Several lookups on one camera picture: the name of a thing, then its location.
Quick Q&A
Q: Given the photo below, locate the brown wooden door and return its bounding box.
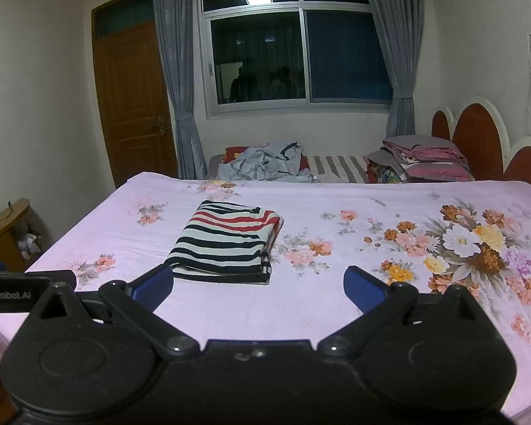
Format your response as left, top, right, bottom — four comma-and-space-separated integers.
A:
91, 0, 180, 189

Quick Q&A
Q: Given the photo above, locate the wooden bed headboard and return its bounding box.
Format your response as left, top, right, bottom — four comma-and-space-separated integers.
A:
431, 96, 531, 193

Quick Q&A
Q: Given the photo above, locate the stack of pink folded bedding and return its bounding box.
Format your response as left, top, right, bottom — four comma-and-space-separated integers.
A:
366, 135, 475, 183

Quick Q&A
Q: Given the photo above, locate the small white object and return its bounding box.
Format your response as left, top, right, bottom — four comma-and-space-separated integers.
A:
18, 230, 41, 258

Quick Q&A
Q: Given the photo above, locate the wooden nightstand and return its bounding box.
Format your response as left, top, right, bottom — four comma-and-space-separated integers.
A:
0, 198, 42, 275

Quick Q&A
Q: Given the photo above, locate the colourful printed cloth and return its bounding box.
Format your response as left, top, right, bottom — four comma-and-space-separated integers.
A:
367, 161, 410, 184

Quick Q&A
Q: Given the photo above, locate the grey striped cloth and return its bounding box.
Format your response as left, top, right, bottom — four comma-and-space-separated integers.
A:
307, 154, 372, 183

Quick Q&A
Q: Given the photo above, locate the crumpled grey cloth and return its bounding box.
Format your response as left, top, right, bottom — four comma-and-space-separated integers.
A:
217, 142, 317, 183

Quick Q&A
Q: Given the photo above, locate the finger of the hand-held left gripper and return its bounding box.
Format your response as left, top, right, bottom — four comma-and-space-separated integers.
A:
53, 269, 78, 292

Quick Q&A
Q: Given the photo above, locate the sliding glass window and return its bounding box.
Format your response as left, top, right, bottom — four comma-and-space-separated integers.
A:
197, 0, 401, 119

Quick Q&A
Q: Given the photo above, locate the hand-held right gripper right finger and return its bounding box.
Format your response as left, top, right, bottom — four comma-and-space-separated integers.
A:
316, 266, 492, 361

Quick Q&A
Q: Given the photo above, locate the grey curtain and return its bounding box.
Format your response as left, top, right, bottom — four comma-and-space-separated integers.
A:
358, 0, 426, 138
152, 0, 209, 180

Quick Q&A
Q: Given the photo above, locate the striped knit sweater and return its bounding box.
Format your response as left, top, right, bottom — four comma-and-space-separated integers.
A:
165, 199, 285, 286

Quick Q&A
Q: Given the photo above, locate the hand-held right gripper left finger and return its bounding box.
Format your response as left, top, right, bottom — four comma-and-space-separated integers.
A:
24, 264, 202, 362

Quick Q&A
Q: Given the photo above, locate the pink floral bed sheet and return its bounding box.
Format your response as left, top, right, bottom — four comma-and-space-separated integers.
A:
0, 172, 531, 425

